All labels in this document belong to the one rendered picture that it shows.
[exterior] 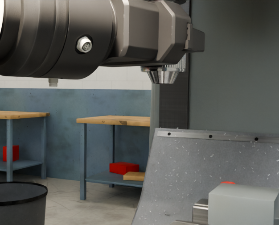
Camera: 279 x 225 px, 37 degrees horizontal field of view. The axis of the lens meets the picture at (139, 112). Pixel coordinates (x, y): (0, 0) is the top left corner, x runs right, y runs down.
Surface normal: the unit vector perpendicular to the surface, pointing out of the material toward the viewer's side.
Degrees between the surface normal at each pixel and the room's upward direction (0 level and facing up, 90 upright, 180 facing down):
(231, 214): 90
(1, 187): 86
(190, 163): 64
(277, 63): 90
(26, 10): 91
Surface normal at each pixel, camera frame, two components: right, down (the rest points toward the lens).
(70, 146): -0.41, 0.04
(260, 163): -0.36, -0.41
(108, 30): 0.70, 0.18
